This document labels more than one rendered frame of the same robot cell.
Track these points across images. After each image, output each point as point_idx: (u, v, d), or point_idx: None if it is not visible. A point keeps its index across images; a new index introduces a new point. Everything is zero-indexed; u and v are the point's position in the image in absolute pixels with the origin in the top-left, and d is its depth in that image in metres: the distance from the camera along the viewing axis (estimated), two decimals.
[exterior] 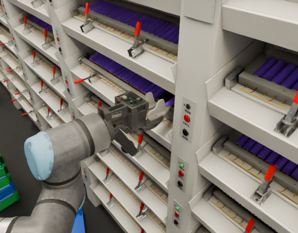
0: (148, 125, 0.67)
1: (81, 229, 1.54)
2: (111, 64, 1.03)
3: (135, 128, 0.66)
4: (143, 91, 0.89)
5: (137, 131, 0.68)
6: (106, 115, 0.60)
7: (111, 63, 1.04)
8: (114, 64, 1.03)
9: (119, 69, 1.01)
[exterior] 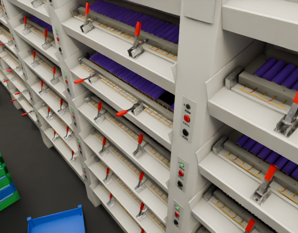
0: None
1: (81, 229, 1.54)
2: (111, 64, 1.03)
3: None
4: (143, 91, 0.89)
5: None
6: None
7: (111, 63, 1.04)
8: (114, 64, 1.03)
9: (119, 69, 1.01)
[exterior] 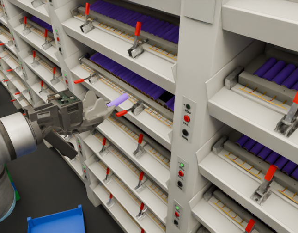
0: (84, 126, 0.62)
1: (81, 229, 1.54)
2: (111, 64, 1.03)
3: (69, 130, 0.61)
4: (143, 91, 0.89)
5: (73, 132, 0.63)
6: (29, 115, 0.55)
7: (111, 63, 1.04)
8: (114, 64, 1.03)
9: (119, 69, 1.01)
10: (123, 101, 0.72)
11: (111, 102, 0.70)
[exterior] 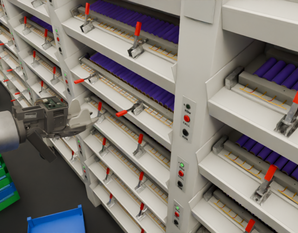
0: (66, 132, 0.67)
1: (81, 229, 1.54)
2: (111, 64, 1.03)
3: (52, 133, 0.65)
4: (143, 91, 0.89)
5: (55, 136, 0.67)
6: (17, 113, 0.59)
7: (111, 63, 1.04)
8: (114, 64, 1.03)
9: (119, 69, 1.01)
10: (173, 97, 0.85)
11: (163, 99, 0.84)
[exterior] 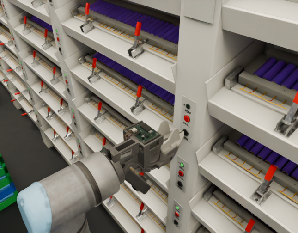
0: (163, 161, 0.58)
1: None
2: (114, 62, 1.04)
3: (148, 166, 0.57)
4: (147, 88, 0.89)
5: (150, 168, 0.58)
6: (113, 156, 0.50)
7: (114, 61, 1.05)
8: (117, 62, 1.04)
9: (123, 67, 1.01)
10: None
11: (167, 95, 0.84)
